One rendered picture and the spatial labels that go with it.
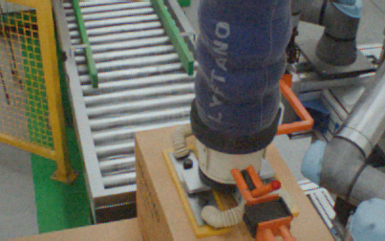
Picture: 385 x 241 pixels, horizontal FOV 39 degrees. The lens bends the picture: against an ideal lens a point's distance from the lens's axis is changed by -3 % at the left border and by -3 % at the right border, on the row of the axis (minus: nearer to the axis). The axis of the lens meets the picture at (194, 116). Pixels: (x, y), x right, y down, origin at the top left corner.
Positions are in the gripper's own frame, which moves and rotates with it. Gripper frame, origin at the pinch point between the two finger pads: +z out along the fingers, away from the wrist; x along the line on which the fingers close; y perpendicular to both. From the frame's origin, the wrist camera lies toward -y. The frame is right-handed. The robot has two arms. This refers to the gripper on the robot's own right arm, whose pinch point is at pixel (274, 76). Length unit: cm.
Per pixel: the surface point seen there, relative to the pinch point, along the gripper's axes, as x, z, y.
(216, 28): -35, -40, 35
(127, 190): -48, 47, -7
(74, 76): -56, 48, -87
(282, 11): -22, -44, 39
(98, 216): -59, 57, -7
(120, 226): -52, 53, 3
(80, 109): -57, 48, -62
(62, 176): -68, 106, -84
